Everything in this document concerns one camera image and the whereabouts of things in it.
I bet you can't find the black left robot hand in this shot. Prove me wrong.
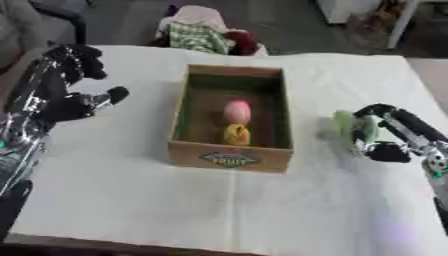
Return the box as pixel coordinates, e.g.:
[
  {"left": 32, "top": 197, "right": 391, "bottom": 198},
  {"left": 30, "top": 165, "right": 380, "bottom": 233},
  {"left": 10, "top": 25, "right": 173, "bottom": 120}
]
[{"left": 5, "top": 43, "right": 132, "bottom": 124}]

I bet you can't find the tan cardboard box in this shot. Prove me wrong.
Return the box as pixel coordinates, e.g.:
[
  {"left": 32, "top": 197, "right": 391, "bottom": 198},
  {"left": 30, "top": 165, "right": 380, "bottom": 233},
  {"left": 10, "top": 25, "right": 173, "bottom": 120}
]
[{"left": 166, "top": 64, "right": 296, "bottom": 174}]

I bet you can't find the yellow toy fruit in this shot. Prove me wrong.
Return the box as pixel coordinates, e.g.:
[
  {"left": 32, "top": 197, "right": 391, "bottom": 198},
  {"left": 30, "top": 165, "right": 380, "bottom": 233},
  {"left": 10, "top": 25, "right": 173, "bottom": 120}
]
[{"left": 222, "top": 123, "right": 252, "bottom": 147}]

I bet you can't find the pile of cloths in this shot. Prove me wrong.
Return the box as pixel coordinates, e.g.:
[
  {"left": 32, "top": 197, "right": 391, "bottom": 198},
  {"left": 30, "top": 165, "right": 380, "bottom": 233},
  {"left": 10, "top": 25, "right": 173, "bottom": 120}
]
[{"left": 152, "top": 4, "right": 270, "bottom": 57}]

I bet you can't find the green toy fruit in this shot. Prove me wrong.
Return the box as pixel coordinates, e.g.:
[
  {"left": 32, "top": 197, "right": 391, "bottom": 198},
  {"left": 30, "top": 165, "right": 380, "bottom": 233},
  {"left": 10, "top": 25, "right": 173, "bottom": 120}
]
[{"left": 329, "top": 110, "right": 382, "bottom": 150}]

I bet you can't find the white furniture leg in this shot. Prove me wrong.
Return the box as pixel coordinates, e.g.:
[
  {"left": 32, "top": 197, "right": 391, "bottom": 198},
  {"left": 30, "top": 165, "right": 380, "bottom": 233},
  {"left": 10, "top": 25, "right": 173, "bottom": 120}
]
[{"left": 386, "top": 0, "right": 424, "bottom": 50}]

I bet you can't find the grey chair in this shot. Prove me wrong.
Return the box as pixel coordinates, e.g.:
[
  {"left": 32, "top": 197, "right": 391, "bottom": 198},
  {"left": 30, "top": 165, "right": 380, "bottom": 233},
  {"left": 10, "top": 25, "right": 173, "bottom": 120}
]
[{"left": 0, "top": 0, "right": 90, "bottom": 69}]

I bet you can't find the pink toy fruit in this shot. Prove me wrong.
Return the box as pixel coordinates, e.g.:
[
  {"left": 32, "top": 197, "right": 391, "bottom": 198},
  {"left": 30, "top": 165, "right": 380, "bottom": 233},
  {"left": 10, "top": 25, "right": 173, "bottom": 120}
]
[{"left": 222, "top": 99, "right": 254, "bottom": 126}]

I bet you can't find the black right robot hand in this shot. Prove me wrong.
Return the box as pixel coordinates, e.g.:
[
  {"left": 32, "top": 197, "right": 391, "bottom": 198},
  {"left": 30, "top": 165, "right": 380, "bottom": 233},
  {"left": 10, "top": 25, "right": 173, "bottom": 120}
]
[{"left": 350, "top": 103, "right": 448, "bottom": 164}]

